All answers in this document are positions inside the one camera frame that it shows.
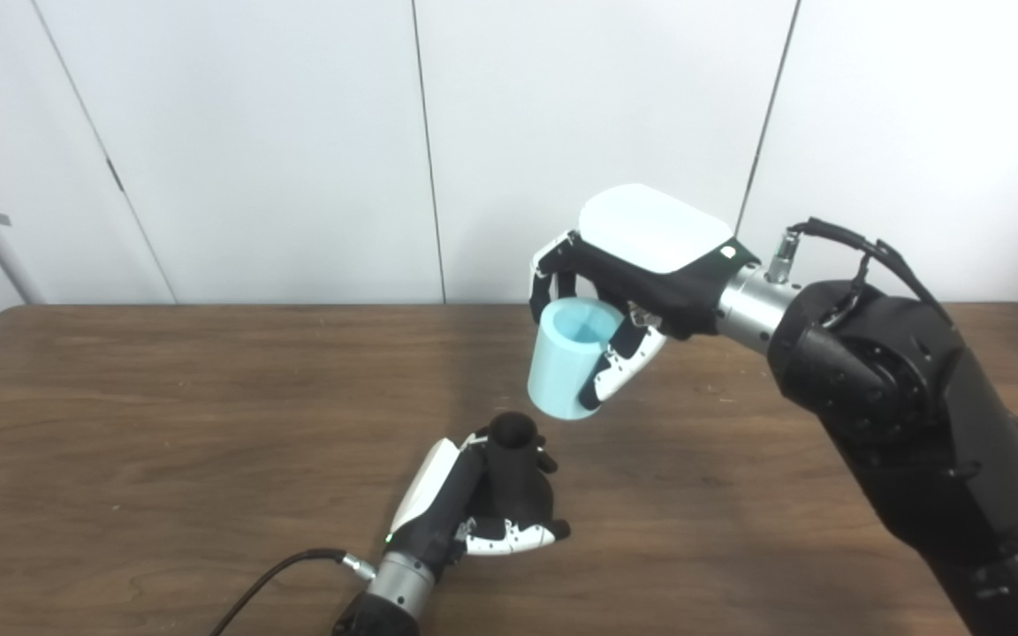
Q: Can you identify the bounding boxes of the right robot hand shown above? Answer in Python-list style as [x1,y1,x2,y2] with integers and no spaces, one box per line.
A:
[529,184,759,413]

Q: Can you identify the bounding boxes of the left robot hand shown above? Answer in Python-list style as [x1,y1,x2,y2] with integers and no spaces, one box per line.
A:
[385,428,572,568]

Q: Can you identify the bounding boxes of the black nozzle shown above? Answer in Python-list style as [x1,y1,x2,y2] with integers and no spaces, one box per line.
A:
[484,412,558,531]

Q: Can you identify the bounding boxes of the light blue cylinder cup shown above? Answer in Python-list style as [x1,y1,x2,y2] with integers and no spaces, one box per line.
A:
[527,297,627,421]

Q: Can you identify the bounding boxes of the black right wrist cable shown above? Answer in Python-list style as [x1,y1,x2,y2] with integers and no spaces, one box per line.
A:
[767,217,953,324]

